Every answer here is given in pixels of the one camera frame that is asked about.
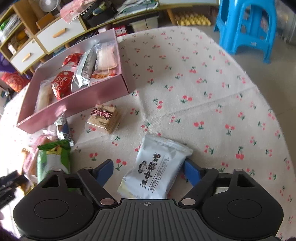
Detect red strawberry snack pack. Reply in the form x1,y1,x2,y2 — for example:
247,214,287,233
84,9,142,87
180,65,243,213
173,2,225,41
51,71,75,100

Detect green chips snack pack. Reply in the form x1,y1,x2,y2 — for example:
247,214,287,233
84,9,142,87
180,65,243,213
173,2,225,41
37,140,71,183

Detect orange white cookie pack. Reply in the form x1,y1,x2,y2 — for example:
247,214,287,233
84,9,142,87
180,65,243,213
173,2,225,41
88,69,117,86

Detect blue plastic stool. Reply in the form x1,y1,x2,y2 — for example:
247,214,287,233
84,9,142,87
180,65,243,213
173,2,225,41
214,0,277,63

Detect clear rice cracker pack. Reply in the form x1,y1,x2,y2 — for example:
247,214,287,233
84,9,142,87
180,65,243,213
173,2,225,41
35,79,54,112

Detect cherry print tablecloth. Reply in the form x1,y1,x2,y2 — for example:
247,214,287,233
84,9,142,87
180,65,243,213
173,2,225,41
1,27,295,240

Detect long white snack bar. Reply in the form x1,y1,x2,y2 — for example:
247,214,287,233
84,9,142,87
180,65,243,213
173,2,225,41
71,46,97,92

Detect red drum toy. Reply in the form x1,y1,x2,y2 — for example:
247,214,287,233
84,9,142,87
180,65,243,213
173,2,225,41
1,72,30,93

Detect pink cardboard box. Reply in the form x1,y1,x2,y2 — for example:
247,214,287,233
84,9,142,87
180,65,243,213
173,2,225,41
17,29,129,133

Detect yellow egg tray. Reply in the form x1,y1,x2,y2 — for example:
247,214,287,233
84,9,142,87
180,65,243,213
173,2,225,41
174,12,211,26

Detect white monkey biscuit pack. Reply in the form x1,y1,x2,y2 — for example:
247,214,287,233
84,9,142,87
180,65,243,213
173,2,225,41
117,135,193,199

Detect brown cracker pack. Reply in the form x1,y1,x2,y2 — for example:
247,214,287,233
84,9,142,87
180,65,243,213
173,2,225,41
86,104,121,134

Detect silver truffle chocolate pack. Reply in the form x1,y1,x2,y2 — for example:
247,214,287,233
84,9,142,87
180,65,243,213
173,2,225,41
55,113,74,147

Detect small white fan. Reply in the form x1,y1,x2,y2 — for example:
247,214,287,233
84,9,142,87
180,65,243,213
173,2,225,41
39,0,60,13

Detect wooden tv cabinet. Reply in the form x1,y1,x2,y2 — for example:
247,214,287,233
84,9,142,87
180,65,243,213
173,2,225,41
1,1,219,74

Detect pink cherry cloth cover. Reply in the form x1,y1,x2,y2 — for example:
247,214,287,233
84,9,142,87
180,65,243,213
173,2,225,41
60,0,96,23

